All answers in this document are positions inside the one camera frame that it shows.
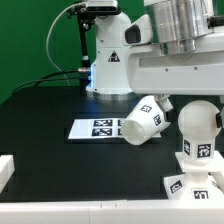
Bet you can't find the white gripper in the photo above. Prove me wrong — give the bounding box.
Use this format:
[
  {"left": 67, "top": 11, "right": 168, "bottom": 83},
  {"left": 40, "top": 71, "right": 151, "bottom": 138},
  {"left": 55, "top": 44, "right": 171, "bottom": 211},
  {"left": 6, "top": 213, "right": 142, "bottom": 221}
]
[{"left": 126, "top": 34, "right": 224, "bottom": 128}]

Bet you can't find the white lamp bulb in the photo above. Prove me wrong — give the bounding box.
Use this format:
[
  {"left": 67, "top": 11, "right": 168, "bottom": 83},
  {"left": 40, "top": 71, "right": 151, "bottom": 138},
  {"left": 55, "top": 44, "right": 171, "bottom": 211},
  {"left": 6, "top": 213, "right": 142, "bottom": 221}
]
[{"left": 178, "top": 100, "right": 221, "bottom": 163}]

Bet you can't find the white lamp shade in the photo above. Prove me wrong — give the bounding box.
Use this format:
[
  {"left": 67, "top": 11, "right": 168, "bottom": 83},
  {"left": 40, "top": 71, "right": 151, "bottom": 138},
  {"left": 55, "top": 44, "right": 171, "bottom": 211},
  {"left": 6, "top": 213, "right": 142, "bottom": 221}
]
[{"left": 121, "top": 95, "right": 170, "bottom": 145}]

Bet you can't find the white lamp base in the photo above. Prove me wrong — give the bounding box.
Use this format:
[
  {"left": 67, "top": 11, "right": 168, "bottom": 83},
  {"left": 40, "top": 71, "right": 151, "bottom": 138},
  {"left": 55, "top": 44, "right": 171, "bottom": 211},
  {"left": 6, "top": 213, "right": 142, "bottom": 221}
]
[{"left": 163, "top": 152, "right": 224, "bottom": 200}]

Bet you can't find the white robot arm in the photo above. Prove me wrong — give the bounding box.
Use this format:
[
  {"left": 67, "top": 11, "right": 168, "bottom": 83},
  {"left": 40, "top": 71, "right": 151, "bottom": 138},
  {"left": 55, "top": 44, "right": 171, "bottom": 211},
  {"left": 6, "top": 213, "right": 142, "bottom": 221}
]
[{"left": 87, "top": 0, "right": 224, "bottom": 127}]

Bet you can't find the white marker plate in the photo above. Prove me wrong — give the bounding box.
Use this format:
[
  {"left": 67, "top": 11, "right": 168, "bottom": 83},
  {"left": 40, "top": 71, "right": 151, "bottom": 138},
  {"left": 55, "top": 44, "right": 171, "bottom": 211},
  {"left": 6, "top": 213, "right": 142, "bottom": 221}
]
[{"left": 67, "top": 118, "right": 161, "bottom": 141}]

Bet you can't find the white right wall block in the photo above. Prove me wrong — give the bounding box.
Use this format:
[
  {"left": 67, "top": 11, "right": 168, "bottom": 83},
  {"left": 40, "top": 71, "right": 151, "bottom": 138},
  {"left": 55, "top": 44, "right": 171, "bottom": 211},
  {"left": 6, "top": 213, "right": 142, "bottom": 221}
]
[{"left": 211, "top": 151, "right": 224, "bottom": 194}]

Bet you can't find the white wall block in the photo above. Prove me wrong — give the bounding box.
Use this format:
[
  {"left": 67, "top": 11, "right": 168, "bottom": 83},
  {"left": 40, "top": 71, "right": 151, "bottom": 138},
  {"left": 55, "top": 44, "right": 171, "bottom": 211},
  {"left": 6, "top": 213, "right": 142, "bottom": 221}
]
[
  {"left": 0, "top": 155, "right": 15, "bottom": 193},
  {"left": 211, "top": 151, "right": 224, "bottom": 194}
]

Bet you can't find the white front wall bar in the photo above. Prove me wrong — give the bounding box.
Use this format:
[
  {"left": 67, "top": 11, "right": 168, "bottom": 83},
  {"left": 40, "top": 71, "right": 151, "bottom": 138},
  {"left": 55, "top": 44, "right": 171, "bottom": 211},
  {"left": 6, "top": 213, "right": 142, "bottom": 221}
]
[{"left": 0, "top": 200, "right": 224, "bottom": 224}]

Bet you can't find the black camera stand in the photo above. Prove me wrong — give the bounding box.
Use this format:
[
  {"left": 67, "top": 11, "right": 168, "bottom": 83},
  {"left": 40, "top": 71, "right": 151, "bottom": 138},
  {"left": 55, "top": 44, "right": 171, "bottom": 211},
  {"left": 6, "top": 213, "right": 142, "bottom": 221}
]
[{"left": 67, "top": 0, "right": 121, "bottom": 96}]

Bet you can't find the black cable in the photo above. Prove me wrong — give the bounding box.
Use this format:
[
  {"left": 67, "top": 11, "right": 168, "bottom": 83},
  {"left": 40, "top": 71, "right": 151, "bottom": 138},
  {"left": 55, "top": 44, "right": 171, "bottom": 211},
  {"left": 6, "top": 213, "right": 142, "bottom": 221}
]
[{"left": 12, "top": 69, "right": 88, "bottom": 96}]

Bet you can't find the grey cable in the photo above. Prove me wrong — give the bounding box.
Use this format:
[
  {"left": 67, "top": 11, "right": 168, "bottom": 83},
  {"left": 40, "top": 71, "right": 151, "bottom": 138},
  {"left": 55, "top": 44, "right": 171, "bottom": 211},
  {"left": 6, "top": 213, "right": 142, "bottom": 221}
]
[{"left": 45, "top": 2, "right": 84, "bottom": 87}]

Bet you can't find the white left wall block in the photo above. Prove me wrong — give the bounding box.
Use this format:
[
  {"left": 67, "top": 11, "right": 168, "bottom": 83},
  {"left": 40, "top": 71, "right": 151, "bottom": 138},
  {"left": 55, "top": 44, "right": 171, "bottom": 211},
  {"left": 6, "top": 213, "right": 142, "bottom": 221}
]
[{"left": 0, "top": 155, "right": 15, "bottom": 193}]

